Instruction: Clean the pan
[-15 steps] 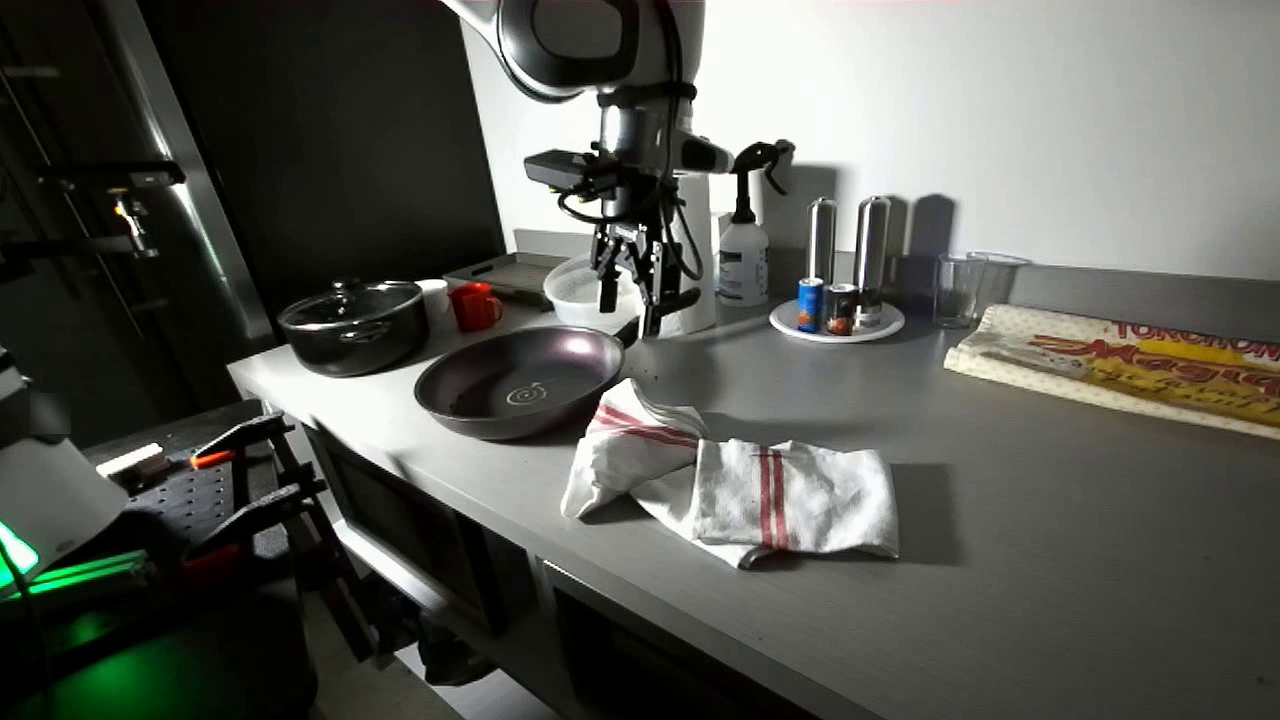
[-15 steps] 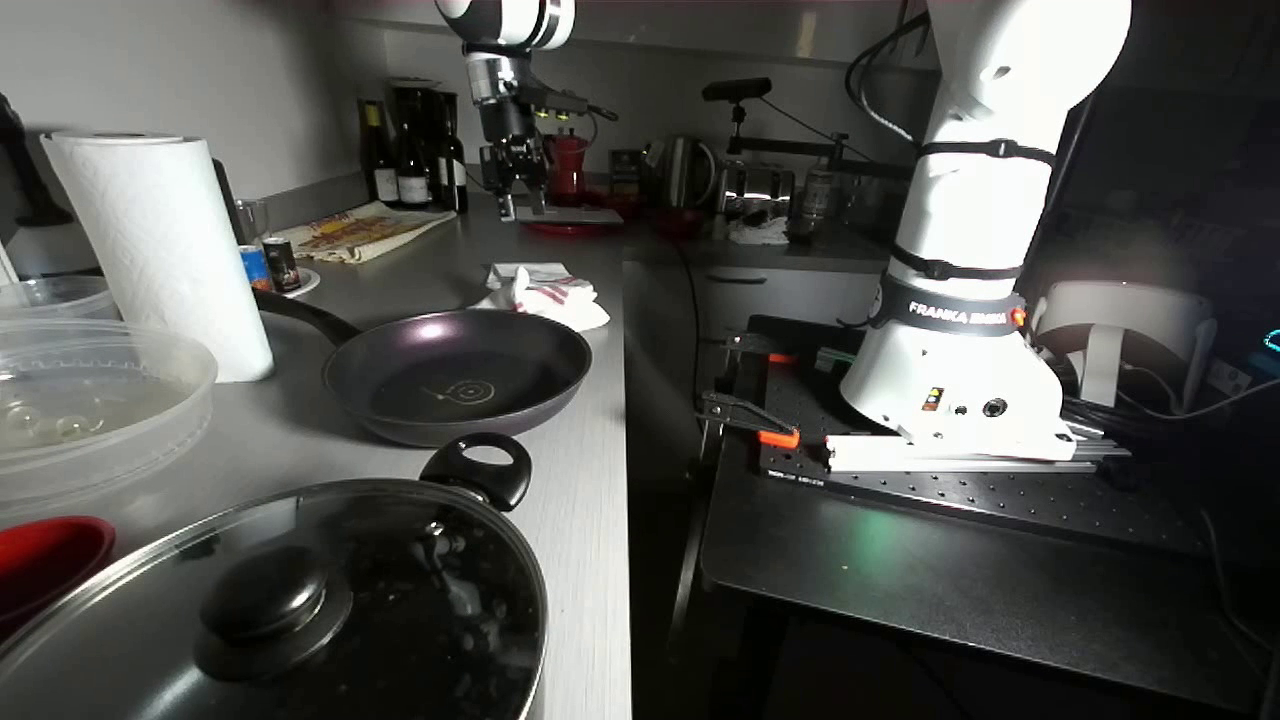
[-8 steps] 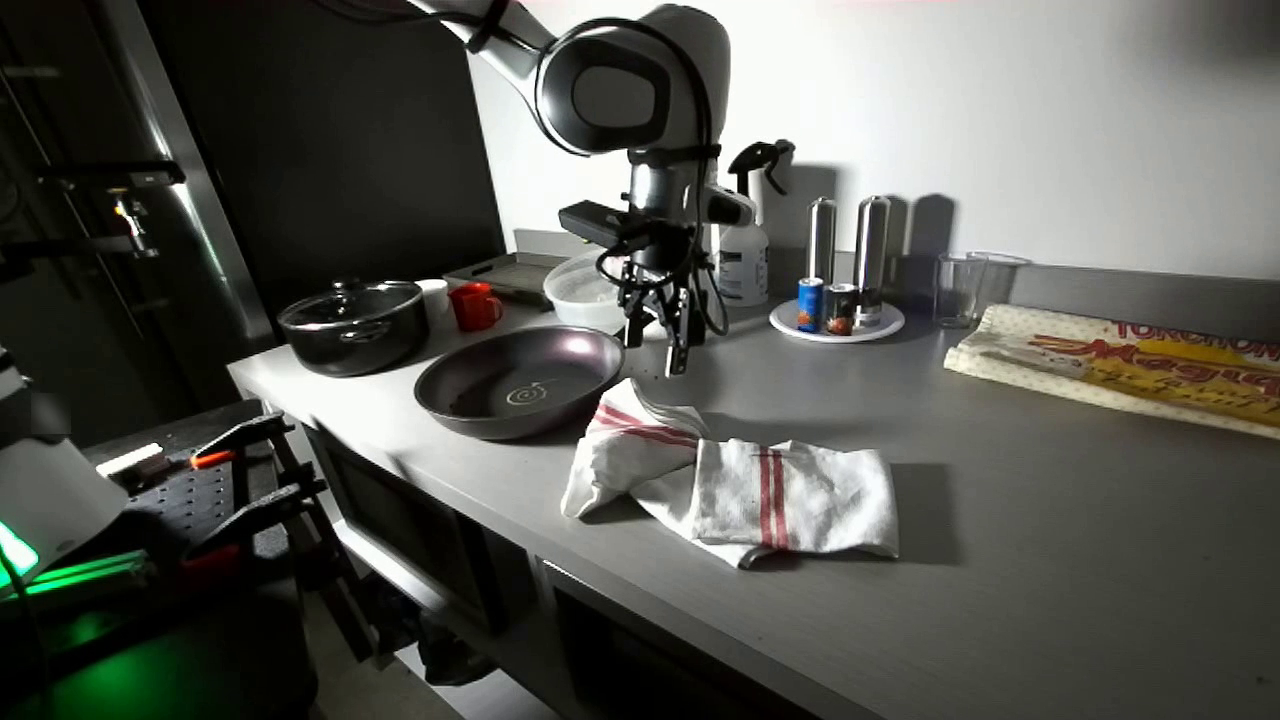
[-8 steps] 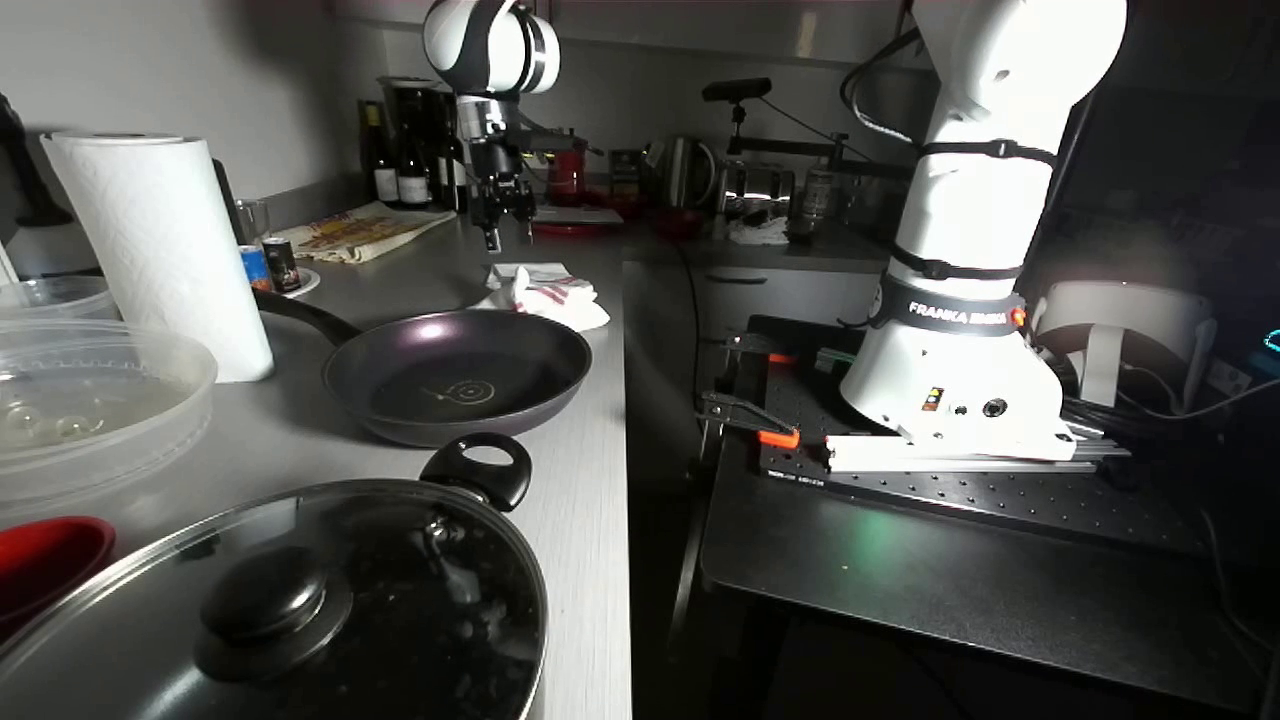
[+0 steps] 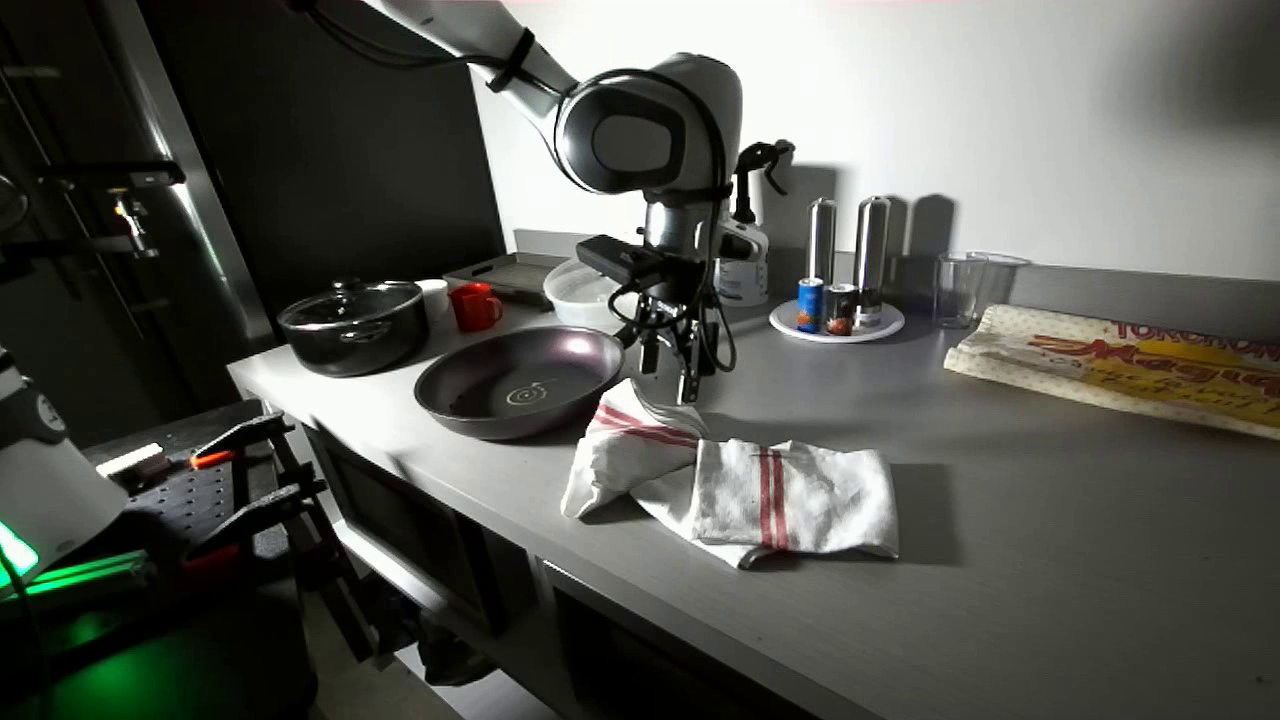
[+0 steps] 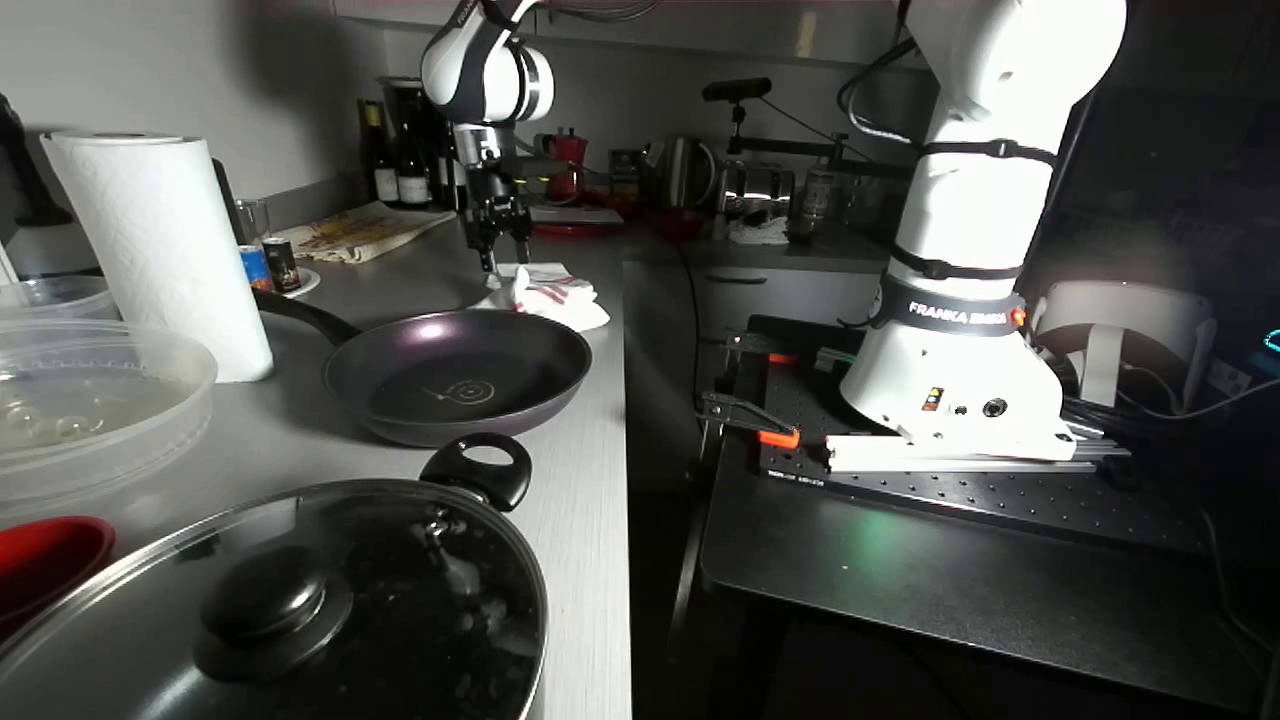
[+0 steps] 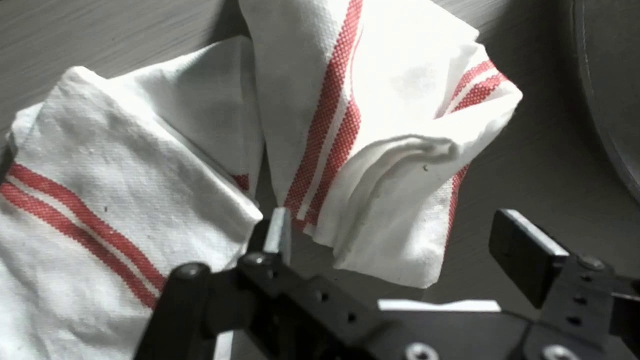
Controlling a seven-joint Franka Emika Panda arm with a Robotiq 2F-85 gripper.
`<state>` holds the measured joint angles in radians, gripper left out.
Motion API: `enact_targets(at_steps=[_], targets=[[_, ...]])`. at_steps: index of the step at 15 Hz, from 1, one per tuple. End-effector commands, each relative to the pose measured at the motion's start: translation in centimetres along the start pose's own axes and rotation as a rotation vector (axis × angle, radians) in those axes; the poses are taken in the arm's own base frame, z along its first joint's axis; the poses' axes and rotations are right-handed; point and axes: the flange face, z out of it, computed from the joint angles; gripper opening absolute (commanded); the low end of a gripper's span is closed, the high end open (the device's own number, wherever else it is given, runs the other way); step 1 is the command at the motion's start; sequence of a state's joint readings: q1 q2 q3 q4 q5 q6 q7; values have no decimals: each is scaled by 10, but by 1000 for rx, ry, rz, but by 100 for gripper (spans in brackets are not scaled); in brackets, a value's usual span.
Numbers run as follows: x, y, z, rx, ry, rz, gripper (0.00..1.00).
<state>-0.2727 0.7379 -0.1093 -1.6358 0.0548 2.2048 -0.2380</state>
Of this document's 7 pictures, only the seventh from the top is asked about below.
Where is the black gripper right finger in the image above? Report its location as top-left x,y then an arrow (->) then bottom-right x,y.
487,208 -> 640,360

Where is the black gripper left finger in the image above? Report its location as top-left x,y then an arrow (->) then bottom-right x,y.
136,205 -> 385,360

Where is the white red-striped dish cloth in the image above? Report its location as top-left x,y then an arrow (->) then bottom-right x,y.
235,0 -> 526,290
0,35 -> 266,360

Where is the black non-stick frying pan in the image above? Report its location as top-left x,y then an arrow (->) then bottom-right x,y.
568,0 -> 640,202

